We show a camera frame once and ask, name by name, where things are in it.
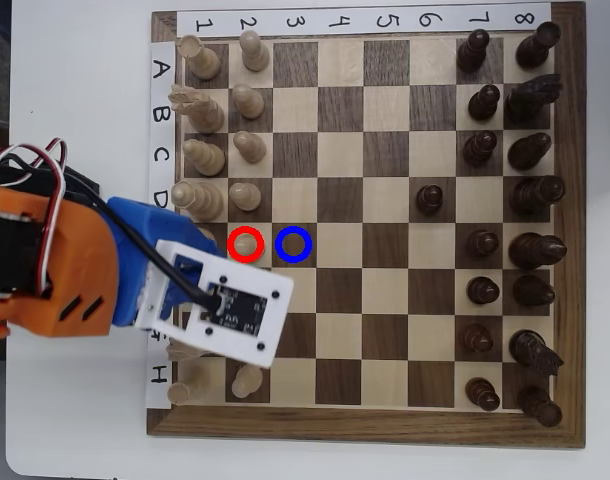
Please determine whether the dark wooden knight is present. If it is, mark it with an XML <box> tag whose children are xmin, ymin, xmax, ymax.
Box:
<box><xmin>508</xmin><ymin>329</ymin><xmax>566</xmax><ymax>377</ymax></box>
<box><xmin>505</xmin><ymin>73</ymin><xmax>564</xmax><ymax>121</ymax></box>

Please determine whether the dark wooden rook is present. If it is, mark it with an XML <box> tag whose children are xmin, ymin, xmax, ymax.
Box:
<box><xmin>515</xmin><ymin>20</ymin><xmax>563</xmax><ymax>70</ymax></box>
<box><xmin>516</xmin><ymin>384</ymin><xmax>564</xmax><ymax>429</ymax></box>

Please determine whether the light wooden king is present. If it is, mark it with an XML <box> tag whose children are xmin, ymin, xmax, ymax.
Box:
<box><xmin>189</xmin><ymin>227</ymin><xmax>219</xmax><ymax>256</ymax></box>

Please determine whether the light wooden pawn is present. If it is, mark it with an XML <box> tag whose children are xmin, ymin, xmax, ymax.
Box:
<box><xmin>231</xmin><ymin>364</ymin><xmax>264</xmax><ymax>400</ymax></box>
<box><xmin>233</xmin><ymin>233</ymin><xmax>259</xmax><ymax>258</ymax></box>
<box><xmin>232</xmin><ymin>130</ymin><xmax>267</xmax><ymax>164</ymax></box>
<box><xmin>231</xmin><ymin>82</ymin><xmax>265</xmax><ymax>120</ymax></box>
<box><xmin>239</xmin><ymin>29</ymin><xmax>271</xmax><ymax>73</ymax></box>
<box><xmin>228</xmin><ymin>181</ymin><xmax>263</xmax><ymax>212</ymax></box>

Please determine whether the black camera cable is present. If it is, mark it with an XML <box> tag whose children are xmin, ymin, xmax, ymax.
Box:
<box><xmin>87</xmin><ymin>192</ymin><xmax>225</xmax><ymax>314</ymax></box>

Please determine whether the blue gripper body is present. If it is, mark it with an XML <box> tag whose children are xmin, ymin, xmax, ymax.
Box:
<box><xmin>106</xmin><ymin>196</ymin><xmax>226</xmax><ymax>329</ymax></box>

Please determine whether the dark wooden bishop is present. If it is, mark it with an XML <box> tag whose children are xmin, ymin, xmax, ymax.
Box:
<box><xmin>511</xmin><ymin>274</ymin><xmax>557</xmax><ymax>307</ymax></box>
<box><xmin>507</xmin><ymin>132</ymin><xmax>554</xmax><ymax>171</ymax></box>

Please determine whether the white letter label strip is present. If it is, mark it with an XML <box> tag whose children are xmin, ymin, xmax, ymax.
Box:
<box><xmin>144</xmin><ymin>40</ymin><xmax>179</xmax><ymax>410</ymax></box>

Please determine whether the dark wooden king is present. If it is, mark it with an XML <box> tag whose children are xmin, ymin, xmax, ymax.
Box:
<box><xmin>507</xmin><ymin>231</ymin><xmax>569</xmax><ymax>271</ymax></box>

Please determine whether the white number label strip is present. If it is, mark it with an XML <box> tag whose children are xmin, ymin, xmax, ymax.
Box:
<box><xmin>176</xmin><ymin>2</ymin><xmax>553</xmax><ymax>37</ymax></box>

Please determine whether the light wooden rook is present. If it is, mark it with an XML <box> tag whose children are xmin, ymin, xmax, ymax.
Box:
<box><xmin>177</xmin><ymin>33</ymin><xmax>222</xmax><ymax>81</ymax></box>
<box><xmin>166</xmin><ymin>367</ymin><xmax>213</xmax><ymax>406</ymax></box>

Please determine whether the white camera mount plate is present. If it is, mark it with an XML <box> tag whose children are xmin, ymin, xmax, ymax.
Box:
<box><xmin>133</xmin><ymin>238</ymin><xmax>295</xmax><ymax>370</ymax></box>

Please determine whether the light wooden bishop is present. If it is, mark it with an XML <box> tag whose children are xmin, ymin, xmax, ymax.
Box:
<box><xmin>182</xmin><ymin>138</ymin><xmax>227</xmax><ymax>177</ymax></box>

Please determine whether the light wooden queen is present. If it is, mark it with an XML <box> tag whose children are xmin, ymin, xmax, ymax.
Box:
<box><xmin>170</xmin><ymin>179</ymin><xmax>226</xmax><ymax>223</ymax></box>

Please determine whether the wooden chessboard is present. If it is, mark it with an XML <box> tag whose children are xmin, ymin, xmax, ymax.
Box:
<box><xmin>146</xmin><ymin>1</ymin><xmax>588</xmax><ymax>450</ymax></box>

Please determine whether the light wooden knight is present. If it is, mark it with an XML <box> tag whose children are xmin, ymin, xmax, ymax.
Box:
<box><xmin>168</xmin><ymin>83</ymin><xmax>226</xmax><ymax>135</ymax></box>
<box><xmin>165</xmin><ymin>339</ymin><xmax>206</xmax><ymax>362</ymax></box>

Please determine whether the dark wooden queen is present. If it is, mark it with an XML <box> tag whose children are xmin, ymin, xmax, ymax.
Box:
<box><xmin>508</xmin><ymin>174</ymin><xmax>567</xmax><ymax>216</ymax></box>

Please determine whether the dark wooden pawn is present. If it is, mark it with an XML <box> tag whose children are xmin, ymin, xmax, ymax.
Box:
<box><xmin>467</xmin><ymin>83</ymin><xmax>502</xmax><ymax>122</ymax></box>
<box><xmin>462</xmin><ymin>130</ymin><xmax>499</xmax><ymax>168</ymax></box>
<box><xmin>466</xmin><ymin>275</ymin><xmax>501</xmax><ymax>306</ymax></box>
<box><xmin>465</xmin><ymin>376</ymin><xmax>502</xmax><ymax>413</ymax></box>
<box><xmin>415</xmin><ymin>183</ymin><xmax>445</xmax><ymax>217</ymax></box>
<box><xmin>456</xmin><ymin>28</ymin><xmax>491</xmax><ymax>73</ymax></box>
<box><xmin>458</xmin><ymin>322</ymin><xmax>495</xmax><ymax>353</ymax></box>
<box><xmin>465</xmin><ymin>228</ymin><xmax>501</xmax><ymax>261</ymax></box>

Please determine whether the robot arm with camera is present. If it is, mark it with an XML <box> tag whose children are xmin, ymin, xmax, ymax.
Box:
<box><xmin>0</xmin><ymin>138</ymin><xmax>69</xmax><ymax>296</ymax></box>

